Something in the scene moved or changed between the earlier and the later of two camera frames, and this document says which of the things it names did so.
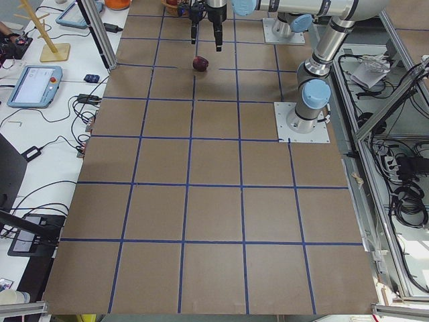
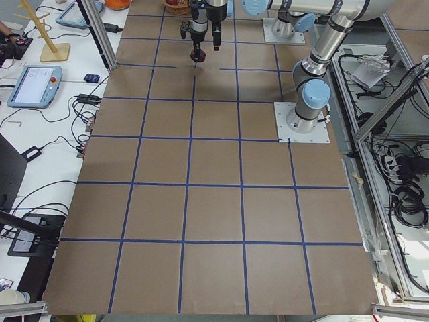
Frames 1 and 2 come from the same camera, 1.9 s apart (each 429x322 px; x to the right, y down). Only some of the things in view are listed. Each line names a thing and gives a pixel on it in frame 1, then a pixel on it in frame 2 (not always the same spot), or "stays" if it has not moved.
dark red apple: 200,64 -> 198,56
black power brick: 112,28 stays
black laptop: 13,173 stays
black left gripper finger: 218,28 stays
